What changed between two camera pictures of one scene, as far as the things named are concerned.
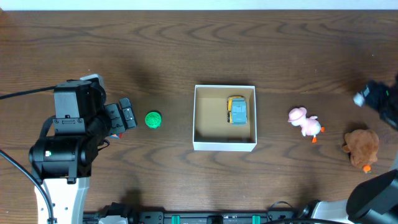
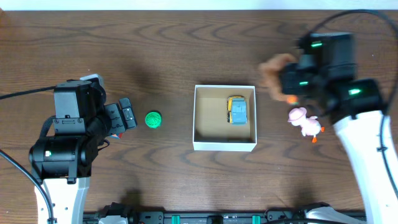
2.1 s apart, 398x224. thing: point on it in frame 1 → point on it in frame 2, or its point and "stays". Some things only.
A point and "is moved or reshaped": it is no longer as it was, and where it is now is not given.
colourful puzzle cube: x=116 y=136 stays
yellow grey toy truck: x=237 y=110 stays
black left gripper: x=115 y=117 stays
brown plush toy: x=363 y=146 is moved or reshaped
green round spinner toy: x=153 y=119 stays
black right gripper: x=372 y=96 → x=288 y=71
